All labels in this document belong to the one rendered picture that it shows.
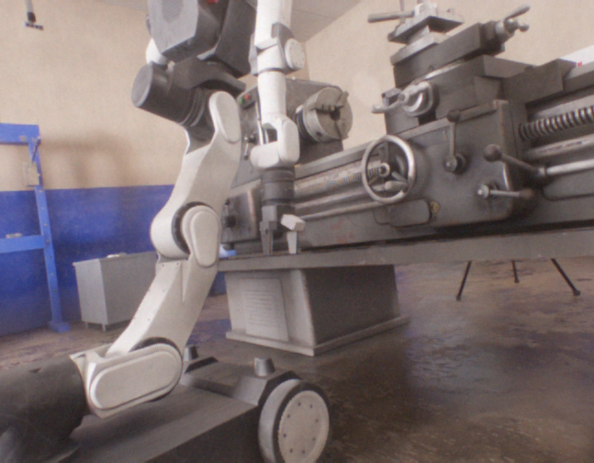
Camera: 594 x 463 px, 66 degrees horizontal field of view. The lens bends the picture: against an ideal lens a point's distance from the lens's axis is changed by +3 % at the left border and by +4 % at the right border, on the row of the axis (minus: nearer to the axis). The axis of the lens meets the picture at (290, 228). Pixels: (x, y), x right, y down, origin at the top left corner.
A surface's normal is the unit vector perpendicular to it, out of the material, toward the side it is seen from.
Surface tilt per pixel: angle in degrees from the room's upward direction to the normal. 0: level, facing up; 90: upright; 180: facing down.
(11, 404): 67
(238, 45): 103
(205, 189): 90
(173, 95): 112
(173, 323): 90
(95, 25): 90
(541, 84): 90
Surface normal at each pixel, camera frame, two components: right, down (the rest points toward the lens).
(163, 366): 0.69, -0.11
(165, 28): -0.60, 0.05
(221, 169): 0.49, 0.25
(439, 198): -0.80, 0.11
